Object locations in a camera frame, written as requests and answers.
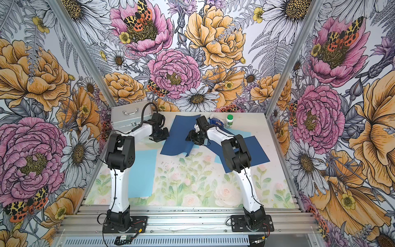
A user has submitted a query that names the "dark blue paper sheet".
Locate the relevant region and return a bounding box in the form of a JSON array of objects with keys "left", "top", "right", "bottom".
[{"left": 160, "top": 114, "right": 201, "bottom": 156}]

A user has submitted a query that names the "light blue paper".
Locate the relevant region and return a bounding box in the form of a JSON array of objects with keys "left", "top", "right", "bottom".
[
  {"left": 128, "top": 150, "right": 157, "bottom": 198},
  {"left": 229, "top": 129, "right": 252, "bottom": 138}
]

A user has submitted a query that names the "dark blue paper large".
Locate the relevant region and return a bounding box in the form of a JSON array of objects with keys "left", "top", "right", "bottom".
[{"left": 205, "top": 125, "right": 271, "bottom": 174}]

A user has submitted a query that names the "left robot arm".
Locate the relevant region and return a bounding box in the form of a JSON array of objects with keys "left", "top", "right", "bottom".
[{"left": 103, "top": 113, "right": 169, "bottom": 233}]

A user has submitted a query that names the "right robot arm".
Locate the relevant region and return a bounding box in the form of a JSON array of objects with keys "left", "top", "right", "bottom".
[{"left": 186, "top": 116, "right": 272, "bottom": 233}]

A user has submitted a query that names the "blue gauze bandage packet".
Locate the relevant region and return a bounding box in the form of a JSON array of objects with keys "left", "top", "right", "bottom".
[{"left": 208, "top": 114, "right": 226, "bottom": 128}]

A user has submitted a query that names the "white bottle green cap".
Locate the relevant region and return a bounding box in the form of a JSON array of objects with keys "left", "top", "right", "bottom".
[{"left": 225, "top": 114, "right": 234, "bottom": 129}]

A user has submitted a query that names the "silver aluminium case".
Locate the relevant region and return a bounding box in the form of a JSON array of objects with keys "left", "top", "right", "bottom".
[{"left": 111, "top": 101, "right": 148, "bottom": 133}]

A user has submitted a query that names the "floral table mat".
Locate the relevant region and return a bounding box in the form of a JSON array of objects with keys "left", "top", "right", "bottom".
[{"left": 129, "top": 145, "right": 296, "bottom": 209}]

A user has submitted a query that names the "black corrugated cable hose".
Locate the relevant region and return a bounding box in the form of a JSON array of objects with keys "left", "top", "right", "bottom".
[{"left": 140, "top": 101, "right": 159, "bottom": 127}]

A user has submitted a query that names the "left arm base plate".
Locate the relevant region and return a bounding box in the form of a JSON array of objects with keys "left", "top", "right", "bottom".
[{"left": 103, "top": 216, "right": 148, "bottom": 234}]

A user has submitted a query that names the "aluminium rail base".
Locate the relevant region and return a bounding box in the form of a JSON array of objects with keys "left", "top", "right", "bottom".
[{"left": 53, "top": 205, "right": 325, "bottom": 247}]

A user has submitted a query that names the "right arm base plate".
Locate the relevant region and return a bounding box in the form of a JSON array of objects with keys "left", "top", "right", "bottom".
[{"left": 230, "top": 215, "right": 275, "bottom": 233}]

